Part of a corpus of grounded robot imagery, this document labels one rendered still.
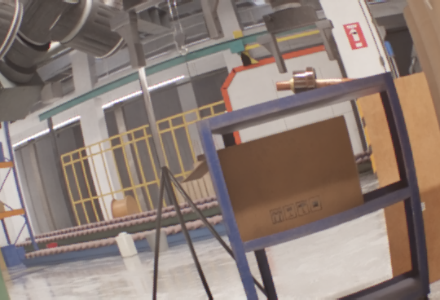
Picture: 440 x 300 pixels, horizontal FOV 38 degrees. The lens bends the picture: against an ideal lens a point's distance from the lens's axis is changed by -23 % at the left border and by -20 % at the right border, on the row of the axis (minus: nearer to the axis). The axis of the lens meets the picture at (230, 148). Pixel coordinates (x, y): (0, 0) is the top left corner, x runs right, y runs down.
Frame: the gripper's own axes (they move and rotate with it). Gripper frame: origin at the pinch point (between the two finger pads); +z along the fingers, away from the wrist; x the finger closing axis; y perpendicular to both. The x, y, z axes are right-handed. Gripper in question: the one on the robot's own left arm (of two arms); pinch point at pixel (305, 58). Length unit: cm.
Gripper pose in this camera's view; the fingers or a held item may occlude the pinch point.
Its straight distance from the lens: 178.6
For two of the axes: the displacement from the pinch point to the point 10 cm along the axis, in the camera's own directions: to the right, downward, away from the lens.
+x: 8.9, -2.6, -3.8
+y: -3.7, 0.7, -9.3
